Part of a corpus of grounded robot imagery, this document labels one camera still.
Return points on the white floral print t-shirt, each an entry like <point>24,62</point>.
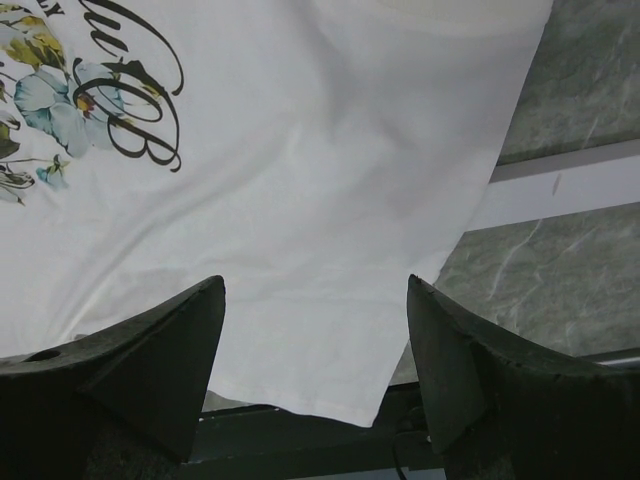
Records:
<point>314,154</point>

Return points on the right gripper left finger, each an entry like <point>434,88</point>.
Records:
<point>123,403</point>

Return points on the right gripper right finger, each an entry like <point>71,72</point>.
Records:
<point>498,406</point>

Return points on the silver white clothes rack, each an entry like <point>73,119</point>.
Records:
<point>569,183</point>

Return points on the aluminium black mounting rail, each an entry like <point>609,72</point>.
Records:
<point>261,442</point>

